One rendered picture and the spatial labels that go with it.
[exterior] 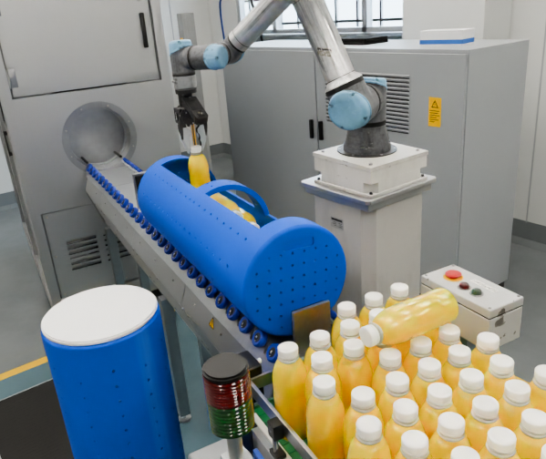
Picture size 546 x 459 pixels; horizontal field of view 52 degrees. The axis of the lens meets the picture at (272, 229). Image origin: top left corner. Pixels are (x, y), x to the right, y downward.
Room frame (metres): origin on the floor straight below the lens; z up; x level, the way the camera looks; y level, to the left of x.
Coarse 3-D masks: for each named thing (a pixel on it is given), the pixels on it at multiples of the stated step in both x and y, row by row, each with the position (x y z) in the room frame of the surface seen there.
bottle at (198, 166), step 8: (200, 152) 1.88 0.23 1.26; (192, 160) 1.86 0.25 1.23; (200, 160) 1.86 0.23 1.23; (192, 168) 1.85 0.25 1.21; (200, 168) 1.85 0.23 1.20; (208, 168) 1.88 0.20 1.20; (192, 176) 1.86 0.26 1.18; (200, 176) 1.85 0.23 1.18; (208, 176) 1.87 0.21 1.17; (192, 184) 1.86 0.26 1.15; (200, 184) 1.85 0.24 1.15
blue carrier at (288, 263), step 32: (160, 160) 1.92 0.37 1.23; (160, 192) 1.71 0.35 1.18; (192, 192) 1.56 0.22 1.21; (224, 192) 1.89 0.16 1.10; (160, 224) 1.66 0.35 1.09; (192, 224) 1.43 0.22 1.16; (224, 224) 1.31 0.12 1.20; (288, 224) 1.19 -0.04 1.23; (192, 256) 1.41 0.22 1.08; (224, 256) 1.23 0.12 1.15; (256, 256) 1.13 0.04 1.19; (288, 256) 1.17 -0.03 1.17; (320, 256) 1.21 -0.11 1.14; (224, 288) 1.22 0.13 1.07; (256, 288) 1.13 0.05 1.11; (288, 288) 1.17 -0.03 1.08; (320, 288) 1.20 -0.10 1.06; (256, 320) 1.13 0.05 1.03; (288, 320) 1.16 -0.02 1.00
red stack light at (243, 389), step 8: (248, 376) 0.62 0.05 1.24; (208, 384) 0.61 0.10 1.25; (216, 384) 0.60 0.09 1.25; (224, 384) 0.60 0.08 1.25; (232, 384) 0.60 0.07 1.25; (240, 384) 0.61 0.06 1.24; (248, 384) 0.62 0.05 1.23; (208, 392) 0.61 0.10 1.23; (216, 392) 0.60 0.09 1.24; (224, 392) 0.60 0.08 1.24; (232, 392) 0.60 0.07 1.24; (240, 392) 0.61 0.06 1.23; (248, 392) 0.62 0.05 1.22; (208, 400) 0.61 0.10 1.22; (216, 400) 0.60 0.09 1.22; (224, 400) 0.60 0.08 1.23; (232, 400) 0.60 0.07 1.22; (240, 400) 0.61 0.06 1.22; (224, 408) 0.60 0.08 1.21; (232, 408) 0.60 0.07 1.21
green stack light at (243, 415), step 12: (216, 408) 0.61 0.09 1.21; (240, 408) 0.60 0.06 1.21; (252, 408) 0.63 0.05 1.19; (216, 420) 0.61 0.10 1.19; (228, 420) 0.60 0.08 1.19; (240, 420) 0.60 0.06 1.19; (252, 420) 0.62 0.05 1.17; (216, 432) 0.61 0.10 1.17; (228, 432) 0.60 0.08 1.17; (240, 432) 0.60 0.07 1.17
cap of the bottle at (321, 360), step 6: (312, 354) 0.87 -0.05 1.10; (318, 354) 0.87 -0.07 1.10; (324, 354) 0.87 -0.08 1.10; (330, 354) 0.86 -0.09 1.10; (312, 360) 0.85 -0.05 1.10; (318, 360) 0.85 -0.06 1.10; (324, 360) 0.85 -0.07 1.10; (330, 360) 0.85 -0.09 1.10; (318, 366) 0.84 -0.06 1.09; (324, 366) 0.84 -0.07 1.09; (330, 366) 0.85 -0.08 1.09
